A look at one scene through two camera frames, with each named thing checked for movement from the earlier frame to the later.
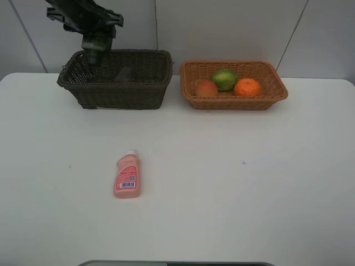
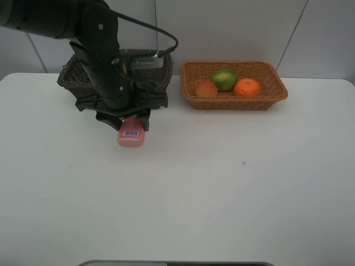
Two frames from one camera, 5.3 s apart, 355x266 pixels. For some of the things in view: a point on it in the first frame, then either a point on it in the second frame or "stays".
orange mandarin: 247,87 stays
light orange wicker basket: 272,87 stays
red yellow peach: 207,88 stays
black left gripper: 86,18 -> 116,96
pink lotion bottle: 126,180 -> 131,134
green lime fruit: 226,79 stays
